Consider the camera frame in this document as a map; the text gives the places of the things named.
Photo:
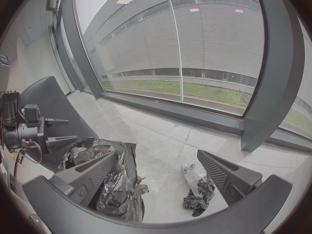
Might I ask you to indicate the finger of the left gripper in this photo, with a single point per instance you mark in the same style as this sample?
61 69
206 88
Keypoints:
52 122
54 144

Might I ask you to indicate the black plastic bag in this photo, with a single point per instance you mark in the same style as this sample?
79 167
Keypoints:
117 191

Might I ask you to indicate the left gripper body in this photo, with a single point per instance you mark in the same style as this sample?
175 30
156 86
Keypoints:
42 138

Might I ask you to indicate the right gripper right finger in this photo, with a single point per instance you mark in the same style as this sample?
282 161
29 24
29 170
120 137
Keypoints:
243 179

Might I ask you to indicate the window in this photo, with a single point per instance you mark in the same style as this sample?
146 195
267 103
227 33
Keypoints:
207 45

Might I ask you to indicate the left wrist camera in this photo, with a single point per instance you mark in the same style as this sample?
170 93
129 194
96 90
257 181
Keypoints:
31 114

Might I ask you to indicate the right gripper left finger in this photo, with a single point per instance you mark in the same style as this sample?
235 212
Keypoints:
73 181

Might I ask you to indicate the crumpled black plastic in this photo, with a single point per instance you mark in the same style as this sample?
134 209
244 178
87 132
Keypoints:
199 199

